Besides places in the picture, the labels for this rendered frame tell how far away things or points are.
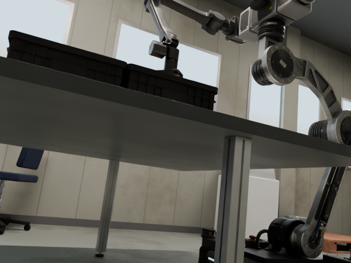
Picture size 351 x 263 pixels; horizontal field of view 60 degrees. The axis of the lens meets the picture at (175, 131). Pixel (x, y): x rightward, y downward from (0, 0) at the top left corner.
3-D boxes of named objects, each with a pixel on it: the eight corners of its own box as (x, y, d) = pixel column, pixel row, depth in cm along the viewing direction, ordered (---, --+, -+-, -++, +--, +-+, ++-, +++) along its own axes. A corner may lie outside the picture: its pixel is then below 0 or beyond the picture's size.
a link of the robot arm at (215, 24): (224, 18, 176) (220, 25, 179) (210, 11, 171) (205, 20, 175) (229, 26, 170) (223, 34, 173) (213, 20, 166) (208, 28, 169)
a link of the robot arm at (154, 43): (177, 35, 134) (170, 50, 140) (153, 26, 130) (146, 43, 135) (181, 51, 127) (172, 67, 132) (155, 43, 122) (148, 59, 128)
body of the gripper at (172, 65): (177, 73, 124) (179, 56, 126) (155, 74, 128) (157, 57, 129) (183, 79, 130) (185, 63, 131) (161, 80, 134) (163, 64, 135)
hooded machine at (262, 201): (249, 237, 418) (255, 154, 440) (279, 246, 369) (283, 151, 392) (209, 235, 391) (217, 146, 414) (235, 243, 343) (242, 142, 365)
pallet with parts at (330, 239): (331, 242, 485) (331, 219, 492) (391, 255, 406) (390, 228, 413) (271, 239, 434) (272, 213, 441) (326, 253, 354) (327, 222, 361)
